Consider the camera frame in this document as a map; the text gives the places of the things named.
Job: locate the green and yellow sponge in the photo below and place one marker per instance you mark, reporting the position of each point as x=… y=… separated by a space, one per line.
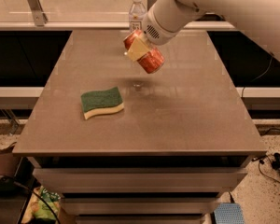
x=105 y=102

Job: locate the clear plastic water bottle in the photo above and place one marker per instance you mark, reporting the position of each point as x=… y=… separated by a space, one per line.
x=136 y=14

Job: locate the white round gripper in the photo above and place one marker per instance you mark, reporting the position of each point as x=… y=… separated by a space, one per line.
x=157 y=33

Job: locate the red coke can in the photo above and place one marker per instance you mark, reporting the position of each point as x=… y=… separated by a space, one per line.
x=153 y=60

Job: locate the middle grey drawer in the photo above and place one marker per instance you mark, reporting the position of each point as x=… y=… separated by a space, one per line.
x=139 y=206

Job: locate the top grey drawer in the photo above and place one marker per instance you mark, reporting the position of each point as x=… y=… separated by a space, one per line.
x=137 y=180

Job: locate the green snack bag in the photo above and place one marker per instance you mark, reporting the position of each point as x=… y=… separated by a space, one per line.
x=42 y=208

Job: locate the left metal railing post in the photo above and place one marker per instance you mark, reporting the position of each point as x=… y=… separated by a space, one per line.
x=38 y=14

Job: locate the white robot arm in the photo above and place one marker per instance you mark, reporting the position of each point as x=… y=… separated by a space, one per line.
x=259 y=20

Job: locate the bottom grey drawer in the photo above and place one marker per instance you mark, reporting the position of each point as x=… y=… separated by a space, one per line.
x=139 y=220

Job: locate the blue mat on floor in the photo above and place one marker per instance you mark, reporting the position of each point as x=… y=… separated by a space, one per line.
x=229 y=213

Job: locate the grey drawer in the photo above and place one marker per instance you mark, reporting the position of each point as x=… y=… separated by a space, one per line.
x=139 y=220
x=137 y=180
x=139 y=206

